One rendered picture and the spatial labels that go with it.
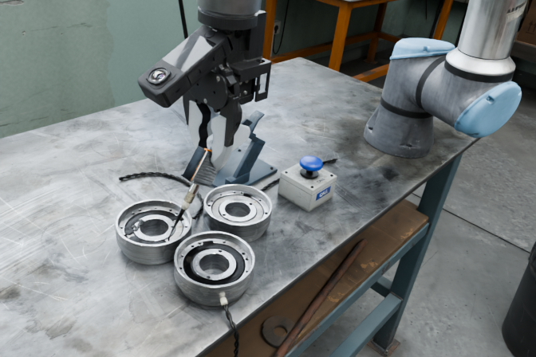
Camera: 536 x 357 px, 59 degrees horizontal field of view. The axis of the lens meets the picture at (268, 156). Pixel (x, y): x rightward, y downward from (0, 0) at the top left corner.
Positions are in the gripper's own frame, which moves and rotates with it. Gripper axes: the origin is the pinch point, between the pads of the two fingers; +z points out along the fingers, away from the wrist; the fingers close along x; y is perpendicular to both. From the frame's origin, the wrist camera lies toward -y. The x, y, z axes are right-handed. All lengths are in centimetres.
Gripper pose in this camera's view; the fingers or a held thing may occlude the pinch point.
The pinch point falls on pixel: (206, 159)
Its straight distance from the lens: 65.4
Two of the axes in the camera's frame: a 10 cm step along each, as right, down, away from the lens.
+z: -1.1, 8.5, 5.1
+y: 6.5, -3.2, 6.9
